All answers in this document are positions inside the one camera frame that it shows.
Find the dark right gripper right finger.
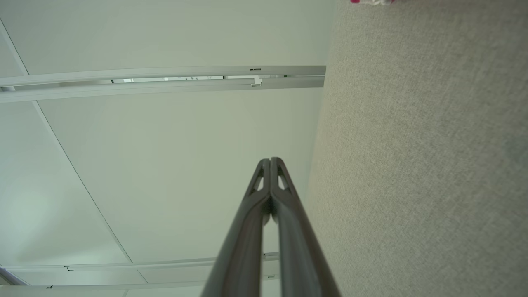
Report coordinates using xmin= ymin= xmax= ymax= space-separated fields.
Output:
xmin=270 ymin=157 xmax=342 ymax=297

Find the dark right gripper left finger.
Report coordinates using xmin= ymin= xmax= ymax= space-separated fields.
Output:
xmin=201 ymin=158 xmax=272 ymax=297

